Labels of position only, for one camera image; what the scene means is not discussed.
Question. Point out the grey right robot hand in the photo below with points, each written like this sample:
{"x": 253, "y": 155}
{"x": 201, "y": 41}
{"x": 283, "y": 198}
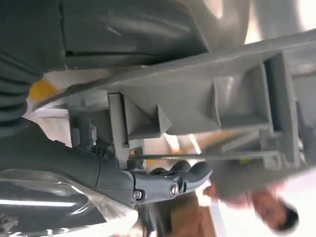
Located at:
{"x": 111, "y": 29}

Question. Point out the brown cardboard box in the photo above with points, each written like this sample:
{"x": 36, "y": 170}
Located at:
{"x": 190, "y": 219}

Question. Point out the person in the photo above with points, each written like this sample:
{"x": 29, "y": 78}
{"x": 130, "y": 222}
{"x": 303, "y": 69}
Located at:
{"x": 271, "y": 209}

